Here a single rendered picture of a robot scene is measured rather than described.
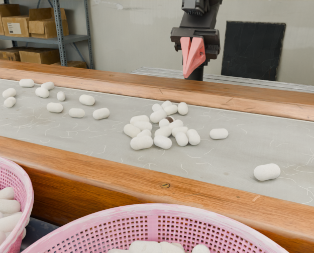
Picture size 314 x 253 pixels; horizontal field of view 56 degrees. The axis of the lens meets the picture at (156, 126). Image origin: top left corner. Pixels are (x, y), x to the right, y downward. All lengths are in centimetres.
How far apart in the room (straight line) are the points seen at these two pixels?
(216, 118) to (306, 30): 198
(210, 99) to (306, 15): 192
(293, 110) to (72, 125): 43
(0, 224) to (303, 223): 31
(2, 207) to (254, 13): 235
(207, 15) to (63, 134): 38
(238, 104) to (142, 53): 231
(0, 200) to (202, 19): 50
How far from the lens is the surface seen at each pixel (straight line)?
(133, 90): 71
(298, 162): 49
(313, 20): 252
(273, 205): 35
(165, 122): 53
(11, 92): 77
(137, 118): 54
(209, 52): 67
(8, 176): 43
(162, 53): 281
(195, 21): 66
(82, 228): 31
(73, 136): 53
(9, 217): 37
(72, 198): 40
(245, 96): 66
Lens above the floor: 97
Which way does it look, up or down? 25 degrees down
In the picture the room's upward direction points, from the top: straight up
